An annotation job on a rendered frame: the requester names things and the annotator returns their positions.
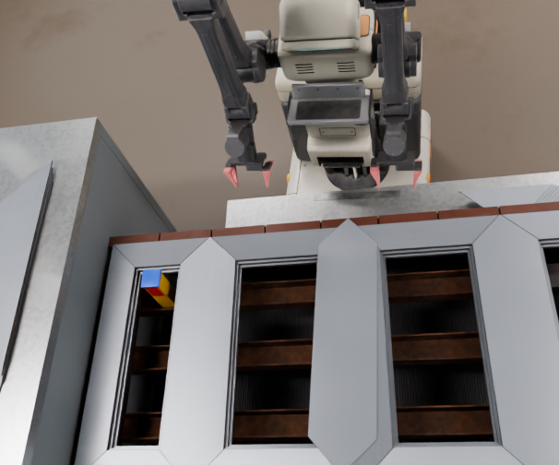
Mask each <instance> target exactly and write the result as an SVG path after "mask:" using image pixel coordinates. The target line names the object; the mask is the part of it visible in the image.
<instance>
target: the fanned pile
mask: <svg viewBox="0 0 559 465"><path fill-rule="evenodd" d="M459 193H461V194H462V195H464V196H465V197H467V198H469V199H470V200H472V201H473V202H475V203H476V204H478V205H479V206H481V207H483V208H486V207H498V208H499V206H509V205H521V204H533V203H544V202H556V201H559V185H553V184H548V185H525V186H514V187H502V188H490V189H478V190H466V191H459Z"/></svg>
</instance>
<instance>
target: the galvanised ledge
mask: <svg viewBox="0 0 559 465"><path fill-rule="evenodd" d="M548 184H553V185H559V172H551V173H532V174H521V175H510V176H499V177H489V178H479V179H468V180H457V181H447V182H436V183H426V184H416V185H415V188H414V189H413V185H395V186H384V187H380V189H378V187H374V188H363V189H352V190H342V191H331V192H321V193H311V194H300V195H289V196H278V197H259V198H247V199H237V200H228V204H227V216H226V228H231V227H243V226H254V225H265V226H266V225H267V224H278V223H289V222H301V221H320V222H322V221H323V220H334V219H347V218H359V217H370V216H377V218H379V216H382V215H393V214H405V213H417V212H428V211H436V213H438V211H440V210H451V209H475V208H482V207H481V206H479V205H478V204H476V203H475V202H473V201H472V200H470V199H469V198H467V197H465V196H464V195H462V194H461V193H459V191H466V190H478V189H490V188H502V187H514V186H525V185H548ZM393 190H400V197H385V198H362V199H339V200H316V201H314V196H315V194H328V193H350V192H372V191H393Z"/></svg>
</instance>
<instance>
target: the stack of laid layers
mask: <svg viewBox="0 0 559 465"><path fill-rule="evenodd" d="M538 240H539V239H538ZM539 245H540V250H541V257H542V262H543V266H544V271H545V275H546V280H547V284H548V289H549V294H550V297H551V302H552V307H553V314H554V319H555V324H556V328H557V332H558V337H559V322H558V317H557V313H556V309H555V304H554V299H553V292H552V287H551V283H550V279H549V274H548V269H547V266H546V261H545V256H544V252H543V249H548V248H559V238H553V239H540V240H539ZM465 254H467V255H468V261H469V268H470V280H471V287H472V292H473V299H474V305H475V312H476V318H477V325H478V331H479V338H480V344H481V351H482V363H483V370H484V376H485V383H486V389H487V396H488V402H489V409H490V415H491V422H492V428H493V435H494V442H429V443H399V442H398V424H397V410H396V397H395V384H394V371H393V357H392V344H391V331H390V317H389V304H388V291H387V265H386V259H395V258H410V257H424V256H451V255H465ZM234 259H235V258H234ZM312 264H316V266H317V255H312V256H286V257H272V258H259V259H246V260H236V259H235V274H234V289H233V303H232V332H231V346H230V361H229V374H228V389H227V403H226V418H225V433H224V447H223V449H224V448H298V447H317V446H316V445H315V444H278V445H233V444H232V436H233V420H234V403H235V388H236V372H237V355H238V339H239V324H240V307H241V291H242V276H243V268H270V267H284V266H298V265H312ZM180 267H181V264H179V265H166V266H152V267H139V268H135V271H134V277H133V283H132V290H131V295H130V302H129V307H128V314H127V320H126V326H125V337H124V343H123V349H122V355H121V362H120V367H119V374H118V379H117V386H116V391H115V398H114V404H113V415H112V421H111V427H110V433H109V439H108V446H107V450H132V449H158V450H160V445H161V432H160V441H159V445H158V446H128V447H118V440H119V434H120V427H121V421H122V415H123V408H124V402H125V390H126V383H127V377H128V370H129V365H130V358H131V351H132V345H133V338H134V332H135V325H136V320H137V308H138V301H139V295H140V286H141V280H142V273H143V270H144V269H158V268H161V273H162V274H173V273H178V280H177V288H176V295H175V304H174V312H173V321H172V332H173V324H174V316H175V307H176V299H177V291H178V282H179V275H180ZM171 347H172V335H171V344H170V352H169V360H168V368H167V376H166V385H165V392H164V401H163V409H162V417H161V429H162V422H163V414H164V405H165V397H166V388H167V380H168V373H169V364H170V356H171ZM464 446H503V444H502V437H501V432H500V425H499V419H498V413H497V407H496V400H495V395H494V382H493V376H492V370H491V364H490V357H489V352H488V345H487V339H486V333H485V326H484V320H483V314H482V302H481V297H480V290H479V283H478V278H477V271H476V265H475V258H474V253H473V246H472V244H460V245H446V246H433V247H419V248H406V249H392V250H380V249H379V248H377V440H376V441H375V442H374V443H373V444H372V445H371V446H370V447H369V448H368V449H367V450H366V451H365V452H364V453H363V454H362V455H361V456H360V457H359V458H358V459H357V460H356V461H355V462H354V463H353V464H352V465H378V464H379V463H380V462H381V461H382V460H383V459H384V457H385V456H386V455H387V454H388V453H389V452H390V451H391V449H392V448H393V447H464Z"/></svg>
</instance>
